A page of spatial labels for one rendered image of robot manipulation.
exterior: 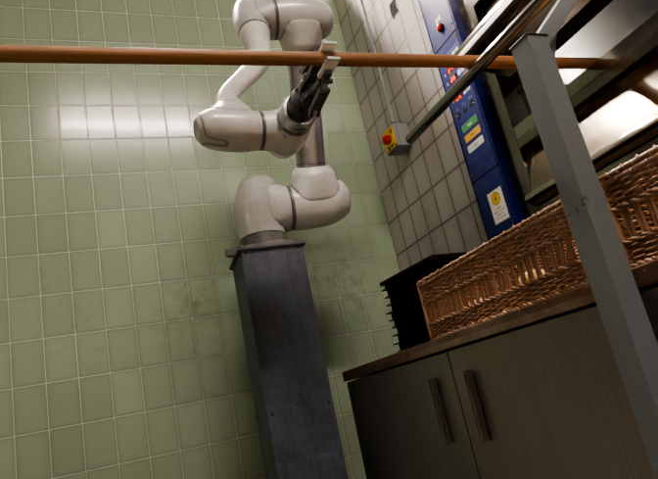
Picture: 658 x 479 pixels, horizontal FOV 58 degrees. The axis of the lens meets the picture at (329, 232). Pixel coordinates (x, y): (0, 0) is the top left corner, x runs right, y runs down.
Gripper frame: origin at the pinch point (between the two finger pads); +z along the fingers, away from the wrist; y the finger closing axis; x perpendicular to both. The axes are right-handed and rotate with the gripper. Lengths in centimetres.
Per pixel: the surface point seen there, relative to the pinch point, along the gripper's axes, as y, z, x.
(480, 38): -21, -18, -58
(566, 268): 57, 24, -23
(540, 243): 51, 20, -23
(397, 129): -29, -87, -66
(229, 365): 49, -120, 8
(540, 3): 3.7, 25.5, -35.9
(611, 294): 64, 41, -13
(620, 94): 11, 5, -75
